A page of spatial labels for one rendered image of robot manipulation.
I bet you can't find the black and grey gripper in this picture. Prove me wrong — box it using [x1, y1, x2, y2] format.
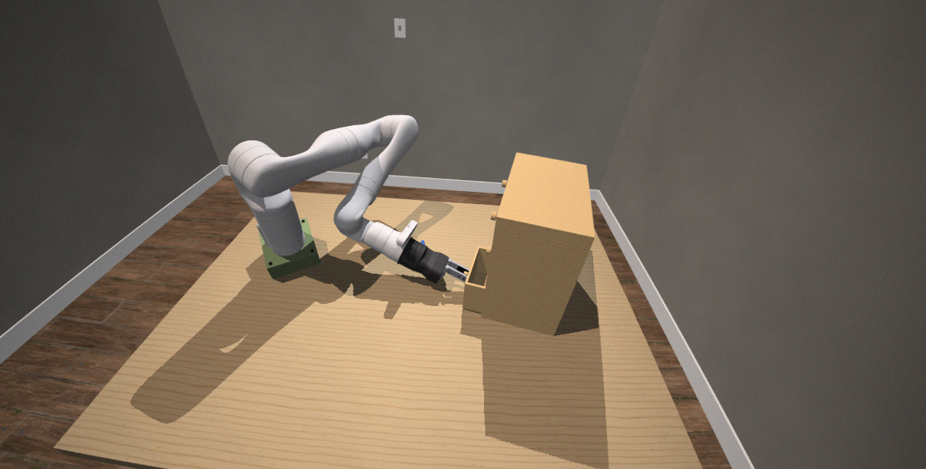
[382, 220, 469, 284]

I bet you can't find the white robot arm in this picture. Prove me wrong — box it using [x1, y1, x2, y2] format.
[228, 115, 418, 256]

